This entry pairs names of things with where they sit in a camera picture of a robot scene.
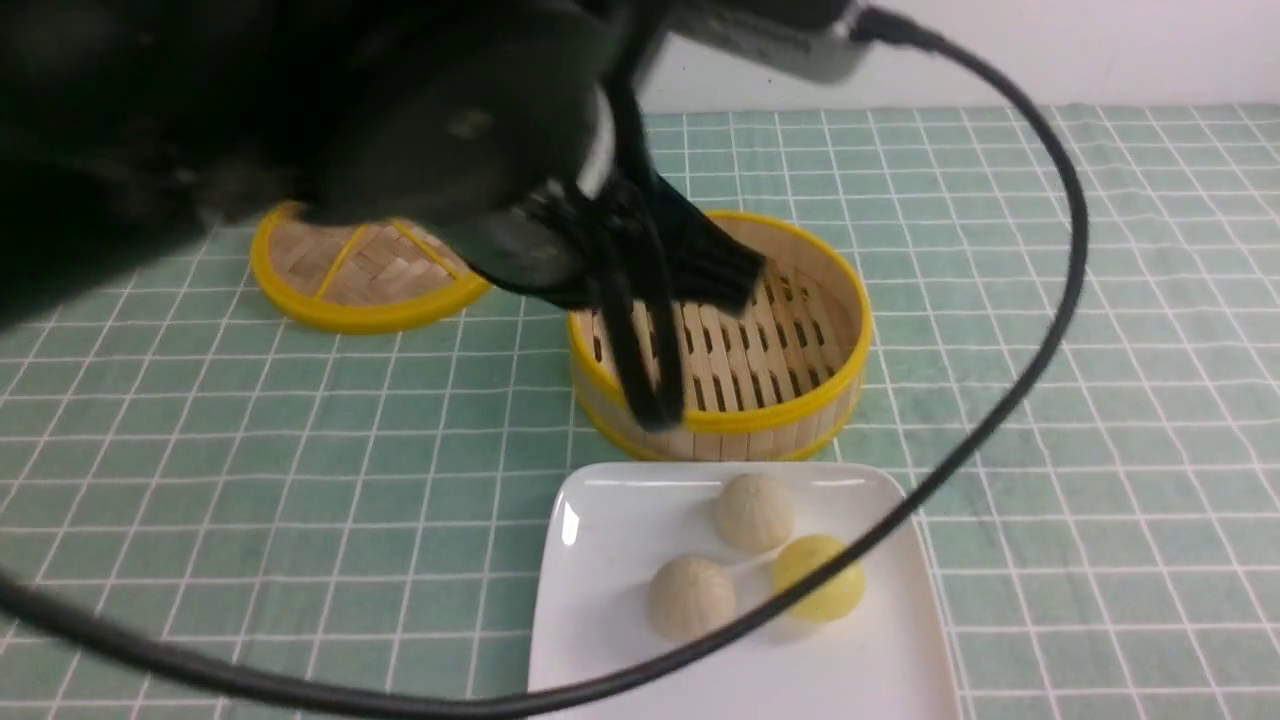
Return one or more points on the white steamed bun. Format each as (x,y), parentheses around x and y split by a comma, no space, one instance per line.
(755,513)
(689,597)

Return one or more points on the white square plate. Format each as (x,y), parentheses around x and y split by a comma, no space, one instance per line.
(615,523)

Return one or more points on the bamboo steamer basket yellow rim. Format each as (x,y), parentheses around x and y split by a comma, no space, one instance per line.
(776,383)

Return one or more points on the bamboo steamer lid yellow rim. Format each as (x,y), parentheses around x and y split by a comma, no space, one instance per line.
(375,278)

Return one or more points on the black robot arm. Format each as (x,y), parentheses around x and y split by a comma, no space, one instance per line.
(128,126)

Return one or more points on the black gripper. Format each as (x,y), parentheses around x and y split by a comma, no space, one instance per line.
(486,123)

